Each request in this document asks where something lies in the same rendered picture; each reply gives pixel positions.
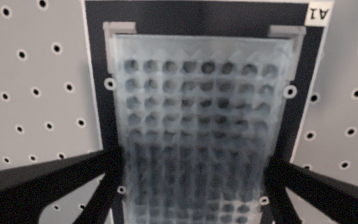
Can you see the grey flat base plate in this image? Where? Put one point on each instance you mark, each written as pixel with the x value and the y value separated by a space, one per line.
pixel 47 109

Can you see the black plate holder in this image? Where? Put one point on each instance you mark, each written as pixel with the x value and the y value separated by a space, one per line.
pixel 304 21

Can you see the clear well plate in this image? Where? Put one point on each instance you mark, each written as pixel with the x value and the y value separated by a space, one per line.
pixel 196 74

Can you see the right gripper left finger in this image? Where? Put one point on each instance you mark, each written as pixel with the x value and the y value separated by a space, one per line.
pixel 26 191

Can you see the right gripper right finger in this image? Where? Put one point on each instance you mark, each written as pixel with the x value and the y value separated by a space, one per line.
pixel 336 199

